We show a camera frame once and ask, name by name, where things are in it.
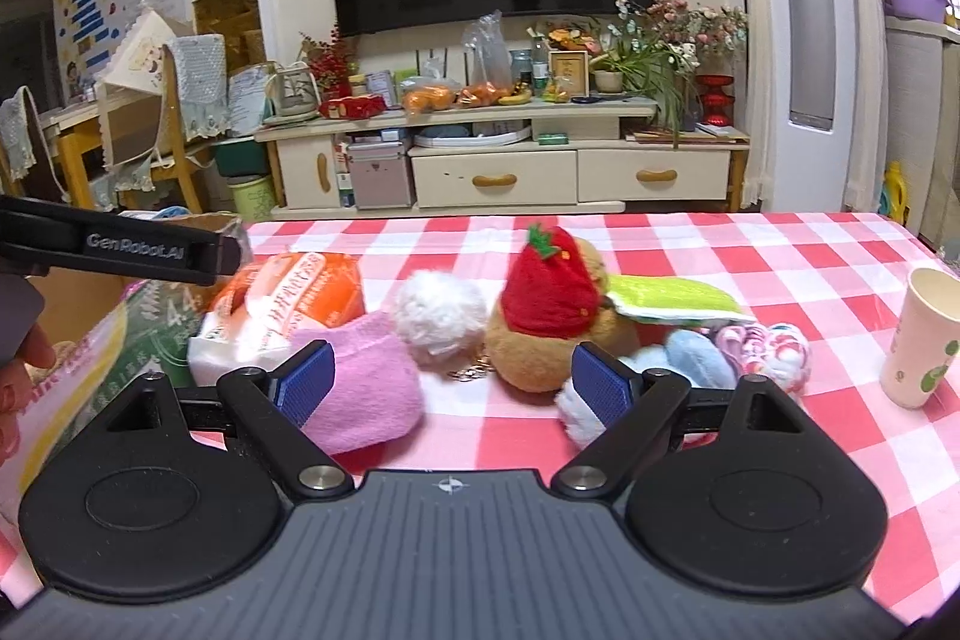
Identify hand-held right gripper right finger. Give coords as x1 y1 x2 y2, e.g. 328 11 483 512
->
550 342 815 498

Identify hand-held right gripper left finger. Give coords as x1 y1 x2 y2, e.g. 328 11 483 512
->
90 340 357 502

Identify brown plush toy red hat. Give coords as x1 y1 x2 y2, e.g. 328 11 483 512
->
484 224 642 395

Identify printed cardboard box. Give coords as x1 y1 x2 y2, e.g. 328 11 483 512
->
0 212 252 521

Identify light blue plush toy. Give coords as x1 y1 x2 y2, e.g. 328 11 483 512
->
555 326 740 447

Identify lime green cloth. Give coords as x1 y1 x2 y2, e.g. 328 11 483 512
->
604 274 758 326

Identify white pompom keyring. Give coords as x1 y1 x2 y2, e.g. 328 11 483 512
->
391 271 496 384

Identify person's left hand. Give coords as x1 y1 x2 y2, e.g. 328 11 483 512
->
0 325 57 461

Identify orange white tissue pack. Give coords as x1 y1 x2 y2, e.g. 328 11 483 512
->
187 251 367 386

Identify yellow wooden dining table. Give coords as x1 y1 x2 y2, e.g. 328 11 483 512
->
41 100 188 214

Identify light green trash bin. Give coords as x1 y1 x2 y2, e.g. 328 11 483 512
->
229 175 278 223

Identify wooden chair lace cover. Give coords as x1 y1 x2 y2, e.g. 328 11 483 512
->
0 85 61 202
154 34 230 214

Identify dark green storage box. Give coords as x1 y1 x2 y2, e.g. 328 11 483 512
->
211 136 269 179

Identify white printed paper sheet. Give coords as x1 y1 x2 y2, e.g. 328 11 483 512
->
229 64 275 135

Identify pink storage case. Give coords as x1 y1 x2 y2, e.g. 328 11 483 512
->
346 141 416 210

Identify red checked tablecloth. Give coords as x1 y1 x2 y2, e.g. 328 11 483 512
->
0 211 960 618

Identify cream TV cabinet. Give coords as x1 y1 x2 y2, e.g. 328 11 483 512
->
255 96 751 215

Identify thin books pile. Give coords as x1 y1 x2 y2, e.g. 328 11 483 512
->
626 122 751 146

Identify red snack box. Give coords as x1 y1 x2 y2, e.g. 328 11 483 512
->
319 94 383 120

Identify white round tray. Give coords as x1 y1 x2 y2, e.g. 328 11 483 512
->
412 122 533 151

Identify red berry branches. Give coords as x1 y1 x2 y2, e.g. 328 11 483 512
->
298 26 357 94

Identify bag of oranges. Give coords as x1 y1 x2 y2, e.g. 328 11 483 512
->
401 59 458 112

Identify potted green plant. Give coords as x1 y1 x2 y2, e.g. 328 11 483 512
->
589 29 698 150

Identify red candle holder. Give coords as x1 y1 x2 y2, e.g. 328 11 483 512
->
696 74 734 127

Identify white paper cup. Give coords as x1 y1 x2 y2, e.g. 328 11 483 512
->
879 267 960 410

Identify yellow detergent bottle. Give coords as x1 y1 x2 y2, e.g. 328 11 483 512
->
879 160 910 225

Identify tall clear plastic bag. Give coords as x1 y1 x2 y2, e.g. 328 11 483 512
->
459 10 515 107

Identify dried flower bouquet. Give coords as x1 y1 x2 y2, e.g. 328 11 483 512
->
615 0 751 79

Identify white standing air conditioner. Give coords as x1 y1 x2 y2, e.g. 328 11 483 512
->
750 0 890 214

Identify purple basin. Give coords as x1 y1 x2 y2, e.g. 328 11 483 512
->
881 0 955 25

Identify wooden picture frame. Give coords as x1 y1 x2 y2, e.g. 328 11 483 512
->
549 49 590 100

